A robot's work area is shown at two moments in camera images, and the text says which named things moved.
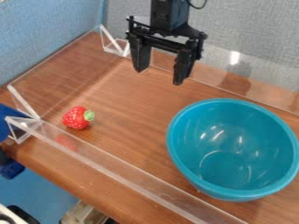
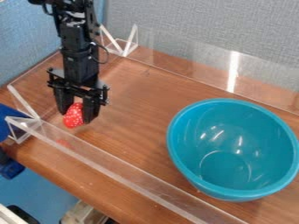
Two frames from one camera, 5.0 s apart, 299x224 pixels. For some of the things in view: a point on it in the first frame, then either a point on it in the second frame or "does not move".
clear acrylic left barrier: (48, 84) does not move
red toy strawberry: (77, 117) does not move
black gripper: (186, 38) to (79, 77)
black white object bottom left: (12, 214) does not move
